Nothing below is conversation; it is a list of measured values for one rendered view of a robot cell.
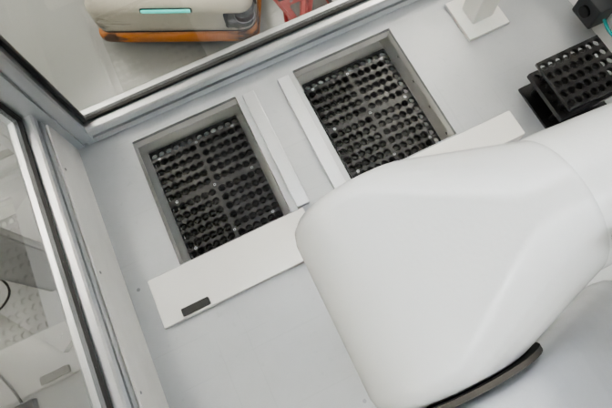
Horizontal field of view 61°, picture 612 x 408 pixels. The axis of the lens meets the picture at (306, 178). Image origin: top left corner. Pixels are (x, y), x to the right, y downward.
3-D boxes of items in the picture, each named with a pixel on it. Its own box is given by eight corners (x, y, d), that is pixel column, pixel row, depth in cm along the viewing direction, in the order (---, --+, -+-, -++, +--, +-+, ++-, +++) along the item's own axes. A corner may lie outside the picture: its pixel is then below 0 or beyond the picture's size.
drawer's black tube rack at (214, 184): (159, 166, 101) (148, 153, 95) (240, 128, 103) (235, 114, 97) (200, 267, 94) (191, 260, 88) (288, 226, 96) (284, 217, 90)
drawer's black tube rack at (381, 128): (303, 100, 104) (301, 85, 98) (380, 66, 106) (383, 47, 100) (353, 194, 97) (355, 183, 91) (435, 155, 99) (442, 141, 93)
